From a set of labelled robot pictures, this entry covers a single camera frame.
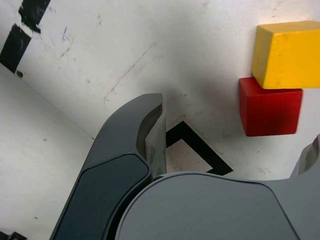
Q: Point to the black tape square outline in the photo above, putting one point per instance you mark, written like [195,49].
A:
[197,143]

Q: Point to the black tape strip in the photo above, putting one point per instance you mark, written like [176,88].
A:
[15,47]

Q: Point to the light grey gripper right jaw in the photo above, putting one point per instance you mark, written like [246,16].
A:
[212,212]

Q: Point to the red cube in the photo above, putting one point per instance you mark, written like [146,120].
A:
[270,112]

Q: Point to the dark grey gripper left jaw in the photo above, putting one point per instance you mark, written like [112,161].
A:
[107,175]

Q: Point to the yellow cube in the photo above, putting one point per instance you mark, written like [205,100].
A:
[290,57]

